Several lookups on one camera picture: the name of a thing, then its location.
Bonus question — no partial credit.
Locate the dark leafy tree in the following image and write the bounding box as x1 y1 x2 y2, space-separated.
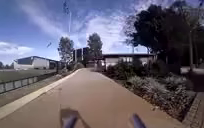
86 32 104 59

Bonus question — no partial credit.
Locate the green bush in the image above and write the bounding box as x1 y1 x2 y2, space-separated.
73 62 86 71

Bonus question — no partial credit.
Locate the dark building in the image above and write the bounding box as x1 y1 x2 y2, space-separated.
72 46 90 64

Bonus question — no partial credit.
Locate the low pale building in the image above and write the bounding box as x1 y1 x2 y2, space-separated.
101 53 157 69

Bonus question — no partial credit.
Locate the tan concrete path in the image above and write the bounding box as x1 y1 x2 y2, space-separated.
0 68 187 128

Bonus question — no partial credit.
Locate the slim leafy tree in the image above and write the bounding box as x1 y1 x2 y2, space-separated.
57 36 75 64

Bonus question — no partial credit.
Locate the tall light pole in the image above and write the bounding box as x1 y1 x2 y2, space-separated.
63 0 73 38

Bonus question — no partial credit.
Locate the robot's own part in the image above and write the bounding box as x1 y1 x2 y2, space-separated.
60 109 79 128
129 113 147 128

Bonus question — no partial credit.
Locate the grey shed building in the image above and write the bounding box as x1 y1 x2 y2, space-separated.
13 55 62 71

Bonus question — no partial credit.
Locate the pale concrete kerb strip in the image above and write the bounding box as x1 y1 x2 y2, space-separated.
0 69 83 126

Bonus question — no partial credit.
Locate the green grass field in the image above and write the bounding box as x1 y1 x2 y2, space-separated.
0 68 58 86

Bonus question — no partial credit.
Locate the low grey fence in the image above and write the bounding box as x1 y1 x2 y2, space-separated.
0 71 58 98

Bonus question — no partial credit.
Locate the distant row of trees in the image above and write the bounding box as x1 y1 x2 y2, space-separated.
0 61 15 70

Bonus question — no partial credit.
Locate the brick paving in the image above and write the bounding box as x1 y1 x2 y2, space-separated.
182 91 204 128

